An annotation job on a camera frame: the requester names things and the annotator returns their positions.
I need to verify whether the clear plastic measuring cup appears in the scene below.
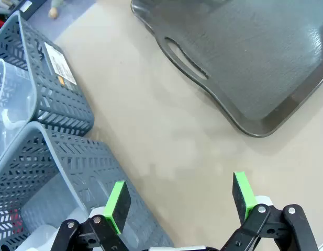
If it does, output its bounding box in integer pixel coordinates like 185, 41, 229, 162
0, 59, 38, 157

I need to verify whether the grey perforated plastic basket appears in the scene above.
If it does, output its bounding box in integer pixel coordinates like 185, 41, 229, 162
0, 121, 175, 251

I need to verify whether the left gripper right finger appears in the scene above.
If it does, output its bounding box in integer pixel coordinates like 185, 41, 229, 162
220, 171, 319, 251

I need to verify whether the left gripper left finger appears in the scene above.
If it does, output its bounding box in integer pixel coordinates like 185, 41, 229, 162
50, 180, 132, 251

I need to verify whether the black serving tray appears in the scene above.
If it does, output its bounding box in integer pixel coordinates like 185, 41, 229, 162
130, 0, 323, 138

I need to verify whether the grey basket with white label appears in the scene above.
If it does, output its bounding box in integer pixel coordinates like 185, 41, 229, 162
0, 10, 95, 136

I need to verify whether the dark grey storage crate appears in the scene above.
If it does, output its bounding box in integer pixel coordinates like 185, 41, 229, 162
18, 0, 44, 21

